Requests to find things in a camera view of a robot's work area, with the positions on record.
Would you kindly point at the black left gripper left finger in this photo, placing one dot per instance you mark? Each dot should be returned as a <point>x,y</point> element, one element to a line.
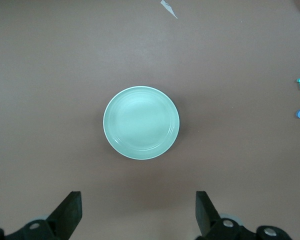
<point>65,215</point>

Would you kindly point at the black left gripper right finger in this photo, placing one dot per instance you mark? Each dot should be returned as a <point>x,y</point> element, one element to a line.
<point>210,220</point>

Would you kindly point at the pale green round plate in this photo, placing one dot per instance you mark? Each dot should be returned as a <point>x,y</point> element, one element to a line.
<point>141,122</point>

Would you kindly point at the brown paper table cover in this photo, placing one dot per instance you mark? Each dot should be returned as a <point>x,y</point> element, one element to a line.
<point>65,75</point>

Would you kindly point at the white paper scrap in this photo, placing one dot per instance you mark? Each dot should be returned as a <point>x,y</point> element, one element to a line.
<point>168,8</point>

